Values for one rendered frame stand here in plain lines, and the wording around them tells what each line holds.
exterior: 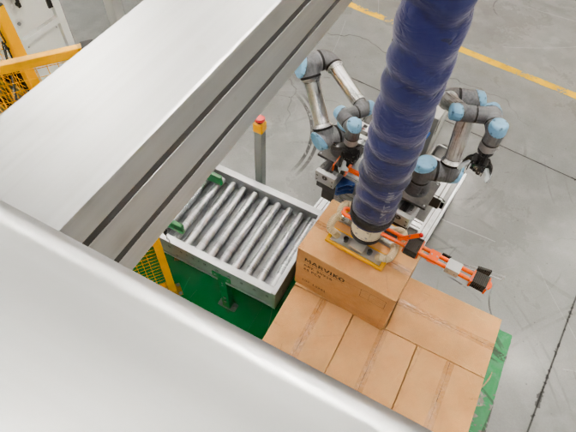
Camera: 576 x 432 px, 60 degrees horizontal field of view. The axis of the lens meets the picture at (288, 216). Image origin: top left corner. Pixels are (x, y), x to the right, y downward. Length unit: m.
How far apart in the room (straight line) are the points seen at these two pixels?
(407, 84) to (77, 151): 1.52
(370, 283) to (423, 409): 0.74
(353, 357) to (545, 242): 2.11
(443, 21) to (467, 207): 2.88
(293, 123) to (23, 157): 4.36
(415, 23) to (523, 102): 3.92
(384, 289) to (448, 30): 1.46
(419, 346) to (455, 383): 0.27
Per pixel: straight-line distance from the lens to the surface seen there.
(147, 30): 0.43
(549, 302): 4.17
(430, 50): 1.69
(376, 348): 2.98
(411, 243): 2.55
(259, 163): 3.50
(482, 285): 2.54
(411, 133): 1.93
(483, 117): 2.29
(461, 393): 3.03
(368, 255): 2.61
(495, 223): 4.37
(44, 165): 0.34
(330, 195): 3.15
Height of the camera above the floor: 3.29
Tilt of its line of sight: 55 degrees down
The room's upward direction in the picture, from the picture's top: 4 degrees clockwise
